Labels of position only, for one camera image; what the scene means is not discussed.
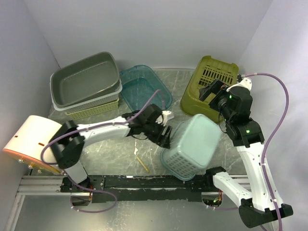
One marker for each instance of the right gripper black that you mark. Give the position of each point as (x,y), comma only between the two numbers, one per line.
(216,87)

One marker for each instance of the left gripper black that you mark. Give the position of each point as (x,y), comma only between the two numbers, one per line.
(164,142)

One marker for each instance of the light blue perforated basket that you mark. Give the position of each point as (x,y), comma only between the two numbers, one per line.
(192,146)

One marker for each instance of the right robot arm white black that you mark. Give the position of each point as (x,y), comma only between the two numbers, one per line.
(261,204)

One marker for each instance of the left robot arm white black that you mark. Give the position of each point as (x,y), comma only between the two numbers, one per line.
(69,141)

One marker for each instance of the small wooden stick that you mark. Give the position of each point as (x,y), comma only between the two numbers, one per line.
(142,164)

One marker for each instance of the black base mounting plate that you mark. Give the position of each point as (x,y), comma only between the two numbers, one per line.
(156,188)

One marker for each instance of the teal transparent plastic tub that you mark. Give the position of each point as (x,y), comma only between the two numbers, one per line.
(139,83)

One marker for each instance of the pale yellow perforated basket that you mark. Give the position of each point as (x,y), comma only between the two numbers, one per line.
(94,110)

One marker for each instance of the grey plastic tub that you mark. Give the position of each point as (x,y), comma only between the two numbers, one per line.
(102,62)

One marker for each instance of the cream cylindrical appliance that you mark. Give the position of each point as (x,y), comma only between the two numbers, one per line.
(30,139)

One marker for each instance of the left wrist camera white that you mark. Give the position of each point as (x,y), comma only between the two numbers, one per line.
(164,118)

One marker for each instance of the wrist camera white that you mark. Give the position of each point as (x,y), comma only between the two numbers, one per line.
(245,82)
(164,118)

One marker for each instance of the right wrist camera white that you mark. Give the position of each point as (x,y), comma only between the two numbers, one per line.
(245,82)

